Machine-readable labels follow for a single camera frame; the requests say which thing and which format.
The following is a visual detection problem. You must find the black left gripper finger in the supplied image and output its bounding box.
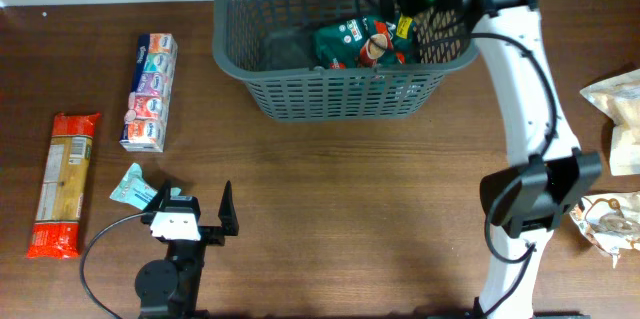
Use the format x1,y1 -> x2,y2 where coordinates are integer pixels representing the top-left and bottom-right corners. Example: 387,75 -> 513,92
147,179 -> 171,213
218,181 -> 239,236

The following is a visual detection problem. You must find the green coffee bag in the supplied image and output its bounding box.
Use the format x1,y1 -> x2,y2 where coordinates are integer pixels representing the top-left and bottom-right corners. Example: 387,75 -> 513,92
312,15 -> 417,69

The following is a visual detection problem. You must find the beige noodle packet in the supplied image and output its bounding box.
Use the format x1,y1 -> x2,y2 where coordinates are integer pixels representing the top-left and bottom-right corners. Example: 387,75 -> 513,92
580,70 -> 639,176

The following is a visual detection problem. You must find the brown white snack bag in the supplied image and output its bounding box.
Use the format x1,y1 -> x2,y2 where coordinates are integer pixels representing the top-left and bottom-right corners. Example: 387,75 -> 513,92
569,191 -> 639,269

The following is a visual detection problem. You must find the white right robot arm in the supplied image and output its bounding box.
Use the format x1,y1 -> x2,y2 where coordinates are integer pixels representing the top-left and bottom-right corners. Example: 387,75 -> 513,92
367,0 -> 602,318

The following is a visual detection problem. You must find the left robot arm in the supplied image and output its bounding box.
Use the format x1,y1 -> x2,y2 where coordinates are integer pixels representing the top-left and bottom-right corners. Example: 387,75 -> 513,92
135,181 -> 239,318

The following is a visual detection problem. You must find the light blue white tube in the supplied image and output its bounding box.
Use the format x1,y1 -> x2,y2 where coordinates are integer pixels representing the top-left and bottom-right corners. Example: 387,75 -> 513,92
109,163 -> 160,212

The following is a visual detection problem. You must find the orange spaghetti packet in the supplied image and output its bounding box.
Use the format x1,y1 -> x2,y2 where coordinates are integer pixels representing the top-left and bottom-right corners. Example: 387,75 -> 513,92
26,113 -> 101,259

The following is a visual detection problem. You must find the grey plastic basket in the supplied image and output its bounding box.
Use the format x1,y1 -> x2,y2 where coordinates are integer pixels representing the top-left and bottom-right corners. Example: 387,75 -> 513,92
212,0 -> 478,122

